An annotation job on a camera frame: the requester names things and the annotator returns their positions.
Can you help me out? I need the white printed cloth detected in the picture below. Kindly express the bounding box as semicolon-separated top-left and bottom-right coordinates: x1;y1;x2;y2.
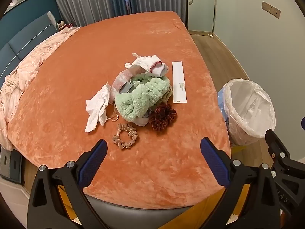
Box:
133;113;150;126

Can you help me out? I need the pink translucent packet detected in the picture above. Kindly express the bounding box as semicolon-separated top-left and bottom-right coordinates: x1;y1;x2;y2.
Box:
112;69;139;98

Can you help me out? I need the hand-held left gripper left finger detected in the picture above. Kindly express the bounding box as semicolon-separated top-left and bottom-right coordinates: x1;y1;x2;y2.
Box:
27;139;108;229

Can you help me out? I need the blue plastic bag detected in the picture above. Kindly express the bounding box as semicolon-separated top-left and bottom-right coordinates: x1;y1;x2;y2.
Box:
217;86;230;126

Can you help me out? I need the brown wall switch plate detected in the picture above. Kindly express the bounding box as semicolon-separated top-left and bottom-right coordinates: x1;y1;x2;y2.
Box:
262;1;281;19

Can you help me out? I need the red hair tie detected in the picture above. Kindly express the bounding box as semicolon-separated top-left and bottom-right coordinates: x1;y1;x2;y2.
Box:
150;61;163;72

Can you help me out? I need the white lined trash bin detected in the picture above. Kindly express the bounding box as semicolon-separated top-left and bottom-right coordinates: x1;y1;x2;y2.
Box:
217;78;276;146

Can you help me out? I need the gold framed standing mirror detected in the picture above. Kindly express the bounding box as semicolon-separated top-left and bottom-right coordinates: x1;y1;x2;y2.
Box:
186;0;216;37

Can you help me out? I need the grey headboard side panel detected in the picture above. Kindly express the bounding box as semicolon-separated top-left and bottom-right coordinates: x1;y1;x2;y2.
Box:
46;11;59;30

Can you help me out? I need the blue padded headboard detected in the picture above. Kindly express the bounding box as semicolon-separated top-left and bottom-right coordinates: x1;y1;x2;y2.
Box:
0;12;60;86

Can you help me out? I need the dark red scrunchie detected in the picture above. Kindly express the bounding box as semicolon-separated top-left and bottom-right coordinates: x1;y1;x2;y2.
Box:
149;102;177;132

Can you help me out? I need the khaki cloth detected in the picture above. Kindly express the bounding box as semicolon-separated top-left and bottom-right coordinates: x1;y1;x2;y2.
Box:
157;86;173;105

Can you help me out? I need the long white box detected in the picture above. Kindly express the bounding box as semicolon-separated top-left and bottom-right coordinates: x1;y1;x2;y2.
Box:
172;61;187;104

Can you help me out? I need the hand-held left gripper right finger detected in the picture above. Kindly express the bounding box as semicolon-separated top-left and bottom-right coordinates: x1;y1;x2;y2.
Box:
200;137;283;229

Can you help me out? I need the dark leather bed frame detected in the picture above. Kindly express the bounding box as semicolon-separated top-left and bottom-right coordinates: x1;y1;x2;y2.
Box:
22;157;239;229

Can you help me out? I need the pink floral quilt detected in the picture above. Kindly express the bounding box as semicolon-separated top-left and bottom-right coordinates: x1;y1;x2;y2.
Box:
0;26;81;151

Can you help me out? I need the orange plush blanket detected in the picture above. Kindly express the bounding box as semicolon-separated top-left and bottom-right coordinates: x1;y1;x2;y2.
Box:
7;11;231;209

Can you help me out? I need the beige scrunchie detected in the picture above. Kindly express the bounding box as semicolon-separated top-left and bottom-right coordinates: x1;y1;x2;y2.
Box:
112;123;139;151

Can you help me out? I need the white paper towel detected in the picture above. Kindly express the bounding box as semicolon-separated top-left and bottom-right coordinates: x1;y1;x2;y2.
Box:
84;82;112;133

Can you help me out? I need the green plush headband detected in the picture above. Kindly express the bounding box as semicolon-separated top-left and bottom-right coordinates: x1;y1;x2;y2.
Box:
114;75;171;122

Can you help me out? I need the grey small card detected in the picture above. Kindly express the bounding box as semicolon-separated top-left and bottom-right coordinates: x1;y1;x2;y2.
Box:
118;81;134;94

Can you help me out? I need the pink string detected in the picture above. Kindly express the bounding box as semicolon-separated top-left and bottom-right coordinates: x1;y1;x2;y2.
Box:
106;110;119;122

